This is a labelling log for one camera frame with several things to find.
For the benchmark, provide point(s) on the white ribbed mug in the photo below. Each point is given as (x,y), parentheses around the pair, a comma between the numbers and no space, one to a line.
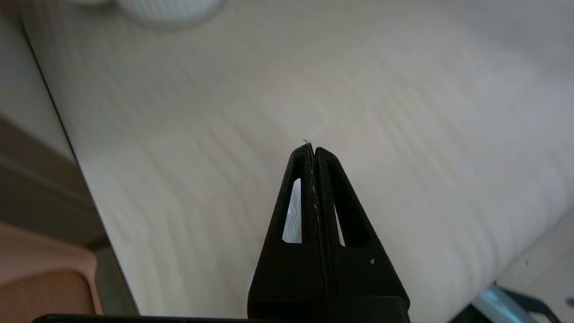
(170,11)

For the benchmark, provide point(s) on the light wooden shelf unit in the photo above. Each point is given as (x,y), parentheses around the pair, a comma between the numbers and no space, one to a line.
(188,134)

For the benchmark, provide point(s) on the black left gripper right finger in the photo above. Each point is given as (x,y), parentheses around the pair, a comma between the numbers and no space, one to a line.
(358,278)

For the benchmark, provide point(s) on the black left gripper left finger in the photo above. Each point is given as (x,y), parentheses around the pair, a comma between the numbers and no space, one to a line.
(296,273)

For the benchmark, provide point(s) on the brown pink chair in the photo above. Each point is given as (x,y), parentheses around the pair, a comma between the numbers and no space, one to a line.
(40,278)

